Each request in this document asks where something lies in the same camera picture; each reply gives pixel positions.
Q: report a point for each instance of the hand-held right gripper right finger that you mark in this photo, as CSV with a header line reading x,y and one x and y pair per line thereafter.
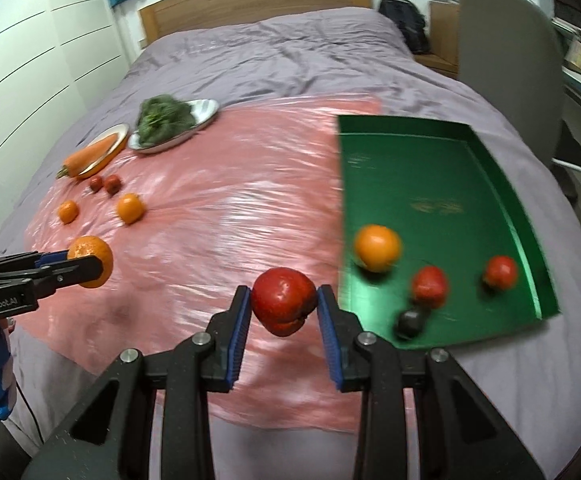
x,y
331,340

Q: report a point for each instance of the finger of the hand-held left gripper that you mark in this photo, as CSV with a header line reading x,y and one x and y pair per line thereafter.
x,y
53,258
78,270

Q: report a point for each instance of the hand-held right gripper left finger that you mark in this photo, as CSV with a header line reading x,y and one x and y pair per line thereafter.
x,y
238,340

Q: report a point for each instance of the orange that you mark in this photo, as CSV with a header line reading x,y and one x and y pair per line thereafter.
x,y
378,247
69,211
130,208
93,249

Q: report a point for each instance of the red apple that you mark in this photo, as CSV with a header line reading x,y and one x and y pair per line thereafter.
x,y
113,184
501,272
429,286
284,305

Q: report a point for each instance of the dark purple plum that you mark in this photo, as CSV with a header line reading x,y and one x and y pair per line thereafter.
x,y
410,324

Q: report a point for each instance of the green rectangular tray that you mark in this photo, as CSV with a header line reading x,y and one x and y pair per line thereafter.
x,y
435,170

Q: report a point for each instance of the small dark red fruit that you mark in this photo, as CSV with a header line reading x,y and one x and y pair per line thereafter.
x,y
96,184

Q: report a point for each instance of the carrot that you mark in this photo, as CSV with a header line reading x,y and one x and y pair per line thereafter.
x,y
90,156

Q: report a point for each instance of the yellow rimmed plate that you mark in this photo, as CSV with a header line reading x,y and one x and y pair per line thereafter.
x,y
120,135

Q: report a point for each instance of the pink plastic sheet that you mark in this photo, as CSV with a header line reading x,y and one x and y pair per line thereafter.
x,y
230,185

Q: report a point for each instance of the green leafy vegetable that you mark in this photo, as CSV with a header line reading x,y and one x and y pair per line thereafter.
x,y
163,117

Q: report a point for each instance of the white wardrobe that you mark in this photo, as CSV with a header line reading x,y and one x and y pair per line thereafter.
x,y
35,60

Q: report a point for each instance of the white plate dark rim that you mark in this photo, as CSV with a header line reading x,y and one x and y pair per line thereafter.
x,y
205,109

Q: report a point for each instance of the wooden nightstand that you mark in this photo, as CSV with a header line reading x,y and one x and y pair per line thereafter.
x,y
443,35

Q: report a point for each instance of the black backpack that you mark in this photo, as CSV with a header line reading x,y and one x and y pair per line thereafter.
x,y
405,20

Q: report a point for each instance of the grey chair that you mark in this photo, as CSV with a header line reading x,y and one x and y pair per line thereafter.
x,y
510,50

